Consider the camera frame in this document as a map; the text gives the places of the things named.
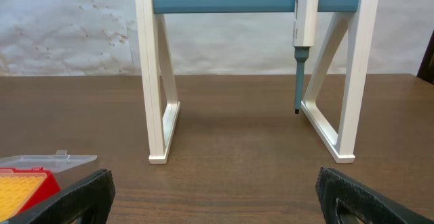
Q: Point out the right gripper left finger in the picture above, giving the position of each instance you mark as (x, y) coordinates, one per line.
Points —
(84, 193)

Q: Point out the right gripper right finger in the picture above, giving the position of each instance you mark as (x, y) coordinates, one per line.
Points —
(359, 197)

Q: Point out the white pipette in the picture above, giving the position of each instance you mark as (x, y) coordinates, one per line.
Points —
(306, 13)

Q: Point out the red and yellow tip box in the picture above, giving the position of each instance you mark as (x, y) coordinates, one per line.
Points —
(20, 186)

